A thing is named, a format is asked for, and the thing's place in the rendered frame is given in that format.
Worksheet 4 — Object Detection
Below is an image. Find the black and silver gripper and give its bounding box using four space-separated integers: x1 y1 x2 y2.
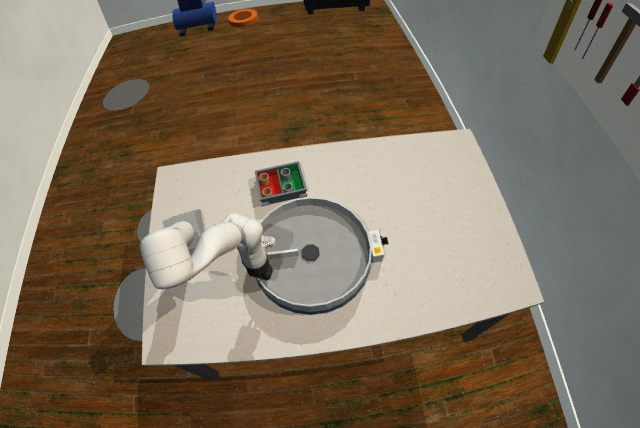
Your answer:
240 235 276 280

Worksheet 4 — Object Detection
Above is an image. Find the grey crate with red and green compartments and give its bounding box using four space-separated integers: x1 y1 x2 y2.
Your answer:
255 161 307 207

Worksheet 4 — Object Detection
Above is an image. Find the grey round turntable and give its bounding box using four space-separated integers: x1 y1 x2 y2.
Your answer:
255 197 388 315

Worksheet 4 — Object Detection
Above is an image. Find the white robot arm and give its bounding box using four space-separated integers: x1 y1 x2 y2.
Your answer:
140 213 263 289

